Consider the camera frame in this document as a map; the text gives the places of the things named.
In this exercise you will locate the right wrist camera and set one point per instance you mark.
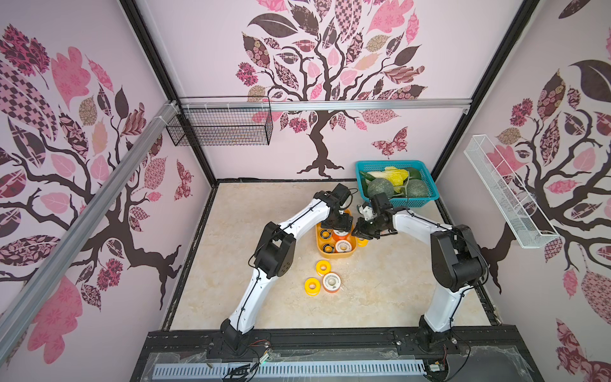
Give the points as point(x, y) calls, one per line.
point(378, 205)

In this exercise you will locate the green melon left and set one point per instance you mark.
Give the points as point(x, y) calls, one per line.
point(380, 186)

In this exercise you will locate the orange tape roll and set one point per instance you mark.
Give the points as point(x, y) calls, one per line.
point(343, 246)
point(340, 235)
point(331, 282)

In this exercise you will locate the white wire wall shelf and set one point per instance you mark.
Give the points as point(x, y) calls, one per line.
point(517, 203)

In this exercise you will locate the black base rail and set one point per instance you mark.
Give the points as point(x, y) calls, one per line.
point(473, 353)

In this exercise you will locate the green melon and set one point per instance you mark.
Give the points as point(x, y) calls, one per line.
point(417, 188)
point(380, 186)

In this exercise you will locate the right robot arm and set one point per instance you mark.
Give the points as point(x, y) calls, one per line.
point(456, 263)

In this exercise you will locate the white slotted cable duct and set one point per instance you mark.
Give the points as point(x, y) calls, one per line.
point(292, 369)

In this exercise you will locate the yellow black tape roll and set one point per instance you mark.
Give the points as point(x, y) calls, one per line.
point(325, 234)
point(328, 248)

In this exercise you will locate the yellow plastic storage box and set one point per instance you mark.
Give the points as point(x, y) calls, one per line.
point(334, 244)

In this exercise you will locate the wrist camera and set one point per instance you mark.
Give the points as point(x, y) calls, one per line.
point(342, 196)
point(378, 205)

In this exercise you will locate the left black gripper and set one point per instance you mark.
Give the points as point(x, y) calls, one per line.
point(343, 224)

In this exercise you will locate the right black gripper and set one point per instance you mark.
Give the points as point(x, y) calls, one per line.
point(367, 227)

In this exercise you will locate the yellow tape roll bottom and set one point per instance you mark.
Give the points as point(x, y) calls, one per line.
point(312, 287)

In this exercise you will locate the teal plastic basket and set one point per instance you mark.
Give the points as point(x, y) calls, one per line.
point(366, 171)

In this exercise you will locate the green melon right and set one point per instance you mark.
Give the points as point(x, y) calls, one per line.
point(417, 188)

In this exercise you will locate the black wire wall basket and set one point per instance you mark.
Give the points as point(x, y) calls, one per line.
point(222, 121)

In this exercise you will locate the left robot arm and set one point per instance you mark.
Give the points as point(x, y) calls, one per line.
point(274, 255)

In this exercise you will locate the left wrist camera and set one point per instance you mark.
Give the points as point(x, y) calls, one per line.
point(342, 196)

